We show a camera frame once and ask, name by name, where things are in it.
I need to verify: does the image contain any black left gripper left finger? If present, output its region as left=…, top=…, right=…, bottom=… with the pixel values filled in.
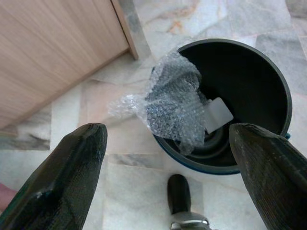
left=0, top=122, right=108, bottom=230

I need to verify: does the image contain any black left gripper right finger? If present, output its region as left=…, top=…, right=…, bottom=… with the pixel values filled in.
left=228, top=122, right=307, bottom=230

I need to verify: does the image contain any clear bubble wrap sheet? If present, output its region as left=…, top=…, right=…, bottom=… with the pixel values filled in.
left=107, top=50, right=212, bottom=155

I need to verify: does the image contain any black round rubbish bin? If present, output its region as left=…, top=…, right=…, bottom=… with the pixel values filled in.
left=150, top=38, right=293, bottom=176

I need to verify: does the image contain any translucent white plastic piece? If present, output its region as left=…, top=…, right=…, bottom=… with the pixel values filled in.
left=203, top=96, right=234, bottom=135

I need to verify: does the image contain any light wooden cabinet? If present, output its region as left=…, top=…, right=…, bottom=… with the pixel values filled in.
left=0, top=0, right=141, bottom=130

